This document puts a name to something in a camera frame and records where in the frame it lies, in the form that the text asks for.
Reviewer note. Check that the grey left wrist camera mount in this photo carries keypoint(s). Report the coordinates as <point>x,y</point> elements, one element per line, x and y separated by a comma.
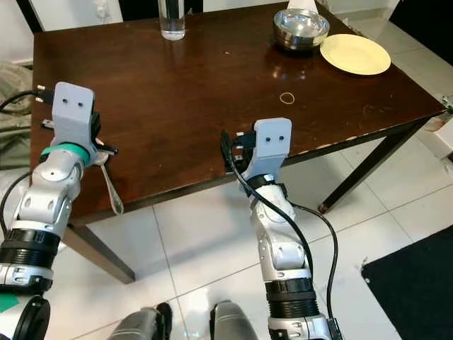
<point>72,113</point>

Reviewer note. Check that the clear drinking glass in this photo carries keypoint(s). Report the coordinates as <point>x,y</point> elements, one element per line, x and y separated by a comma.
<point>172,21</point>

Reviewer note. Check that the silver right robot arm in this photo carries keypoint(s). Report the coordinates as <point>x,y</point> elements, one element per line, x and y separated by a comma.
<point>279,248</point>

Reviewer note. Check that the dark wooden table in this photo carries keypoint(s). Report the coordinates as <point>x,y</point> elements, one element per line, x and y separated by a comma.
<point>212,99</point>

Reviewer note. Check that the grey robot leg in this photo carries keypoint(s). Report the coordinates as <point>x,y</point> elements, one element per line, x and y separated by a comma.
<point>145,322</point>
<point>233,322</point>

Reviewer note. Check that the pale yellow plate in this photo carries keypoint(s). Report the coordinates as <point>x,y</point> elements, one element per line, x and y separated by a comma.
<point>355,54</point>

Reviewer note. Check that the black floor mat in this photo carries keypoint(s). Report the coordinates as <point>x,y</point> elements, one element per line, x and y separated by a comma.
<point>414,297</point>

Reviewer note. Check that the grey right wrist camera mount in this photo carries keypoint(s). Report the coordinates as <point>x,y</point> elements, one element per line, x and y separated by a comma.
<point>272,145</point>

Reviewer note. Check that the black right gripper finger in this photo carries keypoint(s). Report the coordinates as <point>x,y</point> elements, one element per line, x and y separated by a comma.
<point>227,149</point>

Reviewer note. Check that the small rubber band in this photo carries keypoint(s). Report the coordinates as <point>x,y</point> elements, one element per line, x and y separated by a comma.
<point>281,98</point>

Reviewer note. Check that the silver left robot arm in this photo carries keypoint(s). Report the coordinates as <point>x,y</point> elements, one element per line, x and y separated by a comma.
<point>35,212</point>

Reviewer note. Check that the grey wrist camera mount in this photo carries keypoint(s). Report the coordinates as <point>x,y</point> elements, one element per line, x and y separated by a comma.
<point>72,113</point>
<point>272,145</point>

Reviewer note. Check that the grey right robot leg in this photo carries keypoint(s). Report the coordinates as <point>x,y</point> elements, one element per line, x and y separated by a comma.
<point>233,322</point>

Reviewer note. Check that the metal spoon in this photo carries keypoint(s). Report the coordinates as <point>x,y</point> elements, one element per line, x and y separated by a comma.
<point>112,193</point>

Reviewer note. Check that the grey left robot leg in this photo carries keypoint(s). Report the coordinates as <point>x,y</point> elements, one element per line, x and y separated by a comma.
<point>145,322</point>

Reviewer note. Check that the steel bowl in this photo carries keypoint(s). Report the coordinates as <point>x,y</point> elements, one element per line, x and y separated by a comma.
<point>301,30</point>

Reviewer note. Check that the olive green cloth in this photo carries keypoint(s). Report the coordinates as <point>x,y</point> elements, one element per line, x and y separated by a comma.
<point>14,106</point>

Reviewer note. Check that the white wall socket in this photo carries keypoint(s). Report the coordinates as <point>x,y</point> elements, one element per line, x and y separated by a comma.
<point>102,9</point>

